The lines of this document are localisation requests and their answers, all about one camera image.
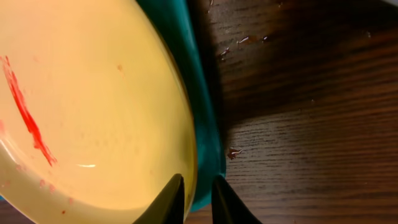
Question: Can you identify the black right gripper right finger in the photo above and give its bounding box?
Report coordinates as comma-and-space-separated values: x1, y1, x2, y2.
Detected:
211, 175, 262, 224

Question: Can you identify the yellow plate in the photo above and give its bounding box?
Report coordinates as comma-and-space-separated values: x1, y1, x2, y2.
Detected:
1, 0, 197, 223

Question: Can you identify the teal plastic tray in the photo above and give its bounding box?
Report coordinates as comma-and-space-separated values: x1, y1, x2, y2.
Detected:
137, 0, 226, 212

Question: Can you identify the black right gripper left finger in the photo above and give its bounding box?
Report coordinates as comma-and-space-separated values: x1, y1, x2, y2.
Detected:
134, 174, 185, 224

